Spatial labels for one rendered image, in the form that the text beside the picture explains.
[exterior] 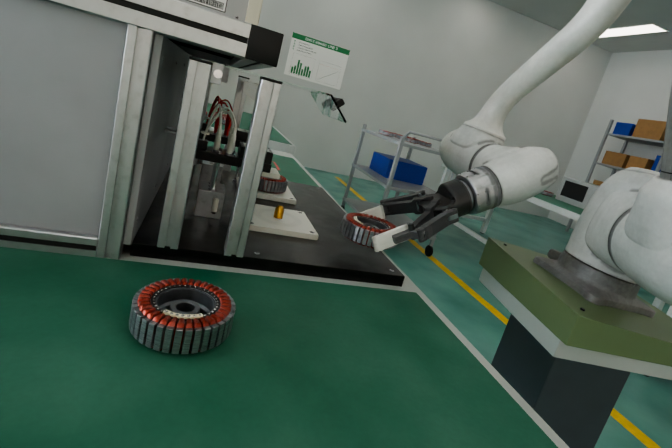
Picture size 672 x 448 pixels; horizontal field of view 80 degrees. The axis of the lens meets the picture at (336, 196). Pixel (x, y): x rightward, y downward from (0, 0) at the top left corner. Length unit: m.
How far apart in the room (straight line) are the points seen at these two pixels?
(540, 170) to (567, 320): 0.28
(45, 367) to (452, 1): 7.07
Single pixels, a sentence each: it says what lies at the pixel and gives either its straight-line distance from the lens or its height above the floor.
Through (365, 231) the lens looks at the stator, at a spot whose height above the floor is 0.84.
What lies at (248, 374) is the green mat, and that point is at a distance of 0.47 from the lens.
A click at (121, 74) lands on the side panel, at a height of 1.01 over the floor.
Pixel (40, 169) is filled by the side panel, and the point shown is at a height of 0.86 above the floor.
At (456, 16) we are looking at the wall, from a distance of 7.26.
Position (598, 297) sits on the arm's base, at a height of 0.82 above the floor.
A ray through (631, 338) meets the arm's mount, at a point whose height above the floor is 0.79.
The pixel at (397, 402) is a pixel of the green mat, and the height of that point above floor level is 0.75.
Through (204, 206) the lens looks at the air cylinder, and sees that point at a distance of 0.81.
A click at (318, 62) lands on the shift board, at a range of 6.31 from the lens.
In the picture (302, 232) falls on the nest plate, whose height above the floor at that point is 0.78.
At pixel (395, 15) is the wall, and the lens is 6.76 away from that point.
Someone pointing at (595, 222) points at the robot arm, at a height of 0.95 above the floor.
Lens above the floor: 1.04
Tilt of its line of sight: 12 degrees down
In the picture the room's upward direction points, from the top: 15 degrees clockwise
